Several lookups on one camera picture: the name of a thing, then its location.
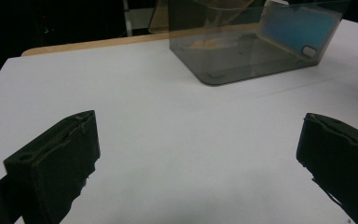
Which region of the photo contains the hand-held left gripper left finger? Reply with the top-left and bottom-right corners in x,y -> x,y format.
3,109 -> 102,224

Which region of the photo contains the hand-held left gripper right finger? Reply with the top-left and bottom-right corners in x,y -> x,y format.
296,112 -> 358,224

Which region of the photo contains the iridescent phone case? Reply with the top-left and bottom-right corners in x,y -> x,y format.
258,0 -> 343,59

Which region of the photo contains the smoky transparent plastic box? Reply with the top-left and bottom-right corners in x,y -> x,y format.
148,0 -> 352,87

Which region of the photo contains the white paper sheet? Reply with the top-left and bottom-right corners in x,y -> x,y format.
0,18 -> 358,224

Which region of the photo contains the metal stand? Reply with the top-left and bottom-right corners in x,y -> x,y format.
122,0 -> 134,37

